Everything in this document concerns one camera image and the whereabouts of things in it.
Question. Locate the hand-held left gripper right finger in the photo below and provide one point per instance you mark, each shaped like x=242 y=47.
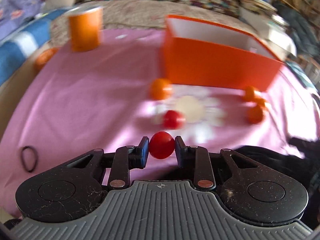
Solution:
x=179 y=152

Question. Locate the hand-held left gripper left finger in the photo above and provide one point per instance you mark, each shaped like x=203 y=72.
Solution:
x=144 y=151

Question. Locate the red cherry tomato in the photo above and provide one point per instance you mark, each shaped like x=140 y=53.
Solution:
x=172 y=119
x=161 y=146

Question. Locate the orange cardboard box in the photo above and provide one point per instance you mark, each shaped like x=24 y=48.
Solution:
x=212 y=65

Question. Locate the orange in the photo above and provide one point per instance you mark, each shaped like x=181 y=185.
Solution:
x=43 y=59
x=161 y=89
x=261 y=102
x=255 y=114
x=250 y=93

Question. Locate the pink flower print tablecloth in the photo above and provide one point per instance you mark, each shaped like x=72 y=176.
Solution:
x=87 y=105

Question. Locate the orange mug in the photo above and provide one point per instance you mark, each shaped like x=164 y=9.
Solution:
x=85 y=30

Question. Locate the sofa with beige floral cover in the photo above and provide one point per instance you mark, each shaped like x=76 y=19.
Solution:
x=130 y=15

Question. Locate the white cloth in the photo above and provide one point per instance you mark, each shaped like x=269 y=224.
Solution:
x=280 y=42

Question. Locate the blue and white blanket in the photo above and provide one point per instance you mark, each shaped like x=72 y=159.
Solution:
x=15 y=47

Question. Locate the stack of books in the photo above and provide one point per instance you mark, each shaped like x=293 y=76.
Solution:
x=260 y=2

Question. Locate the dark green jacket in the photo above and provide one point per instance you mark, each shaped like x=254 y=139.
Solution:
x=300 y=30

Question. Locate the purple floral blanket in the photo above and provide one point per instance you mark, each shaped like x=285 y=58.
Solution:
x=17 y=7

